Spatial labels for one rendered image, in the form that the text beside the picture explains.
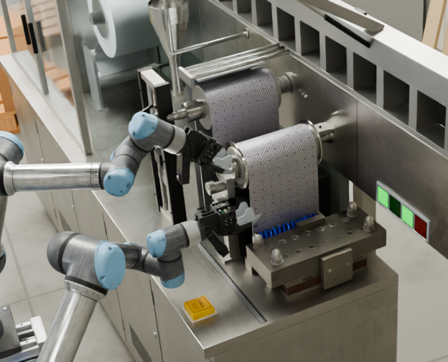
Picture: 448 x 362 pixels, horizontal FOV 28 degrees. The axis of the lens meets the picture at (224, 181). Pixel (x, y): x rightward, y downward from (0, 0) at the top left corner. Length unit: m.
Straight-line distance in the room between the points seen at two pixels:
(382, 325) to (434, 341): 1.06
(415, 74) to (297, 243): 0.68
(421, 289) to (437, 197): 1.82
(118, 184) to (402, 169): 0.78
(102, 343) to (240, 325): 1.50
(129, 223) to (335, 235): 0.78
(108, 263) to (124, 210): 0.92
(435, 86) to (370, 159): 0.45
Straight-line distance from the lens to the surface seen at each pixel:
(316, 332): 2.77
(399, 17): 6.57
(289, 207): 2.80
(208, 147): 2.57
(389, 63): 2.45
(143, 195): 3.29
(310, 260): 2.68
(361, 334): 2.88
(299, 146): 2.72
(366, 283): 2.78
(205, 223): 2.66
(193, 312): 2.68
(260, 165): 2.67
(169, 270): 2.67
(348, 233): 2.78
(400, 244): 4.50
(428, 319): 4.06
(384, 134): 2.56
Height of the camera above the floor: 2.61
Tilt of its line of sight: 31 degrees down
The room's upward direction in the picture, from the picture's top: 6 degrees counter-clockwise
